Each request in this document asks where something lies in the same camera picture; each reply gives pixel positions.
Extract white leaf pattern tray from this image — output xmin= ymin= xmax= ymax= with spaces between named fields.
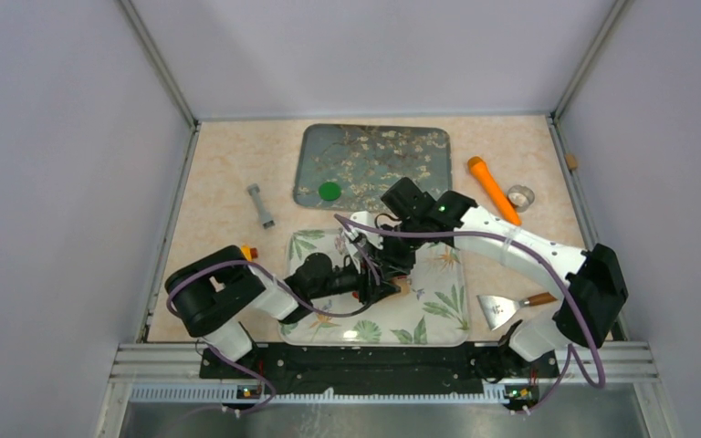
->
xmin=280 ymin=243 xmax=471 ymax=347

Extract small wooden block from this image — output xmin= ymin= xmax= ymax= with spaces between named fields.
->
xmin=564 ymin=153 xmax=579 ymax=172

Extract small round metal cup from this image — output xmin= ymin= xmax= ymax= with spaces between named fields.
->
xmin=507 ymin=184 xmax=536 ymax=213

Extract green dough disc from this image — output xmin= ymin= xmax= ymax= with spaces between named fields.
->
xmin=318 ymin=182 xmax=342 ymax=203

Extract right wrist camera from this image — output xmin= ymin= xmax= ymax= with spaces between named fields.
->
xmin=345 ymin=211 xmax=383 ymax=249

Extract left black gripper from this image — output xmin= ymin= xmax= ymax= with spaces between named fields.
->
xmin=310 ymin=255 xmax=401 ymax=306

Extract teal blossom pattern tray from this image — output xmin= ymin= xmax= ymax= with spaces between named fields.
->
xmin=293 ymin=123 xmax=453 ymax=212

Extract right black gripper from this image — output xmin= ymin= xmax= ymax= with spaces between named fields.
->
xmin=367 ymin=218 xmax=425 ymax=281

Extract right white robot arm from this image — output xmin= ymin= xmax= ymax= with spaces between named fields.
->
xmin=381 ymin=178 xmax=628 ymax=376

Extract metal scraper wooden handle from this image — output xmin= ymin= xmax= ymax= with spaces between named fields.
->
xmin=477 ymin=293 xmax=557 ymax=331

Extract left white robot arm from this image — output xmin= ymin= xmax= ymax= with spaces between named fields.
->
xmin=164 ymin=245 xmax=401 ymax=378

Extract yellow red toy car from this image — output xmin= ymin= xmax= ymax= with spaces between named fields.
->
xmin=240 ymin=245 xmax=258 ymax=261

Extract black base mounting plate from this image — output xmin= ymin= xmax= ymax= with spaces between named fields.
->
xmin=199 ymin=342 xmax=560 ymax=395

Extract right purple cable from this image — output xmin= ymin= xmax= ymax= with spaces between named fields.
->
xmin=333 ymin=214 xmax=607 ymax=415

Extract grey dumbbell shaped tool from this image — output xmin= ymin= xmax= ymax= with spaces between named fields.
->
xmin=246 ymin=183 xmax=275 ymax=229

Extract orange toy carrot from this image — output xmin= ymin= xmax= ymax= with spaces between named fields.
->
xmin=467 ymin=156 xmax=522 ymax=226

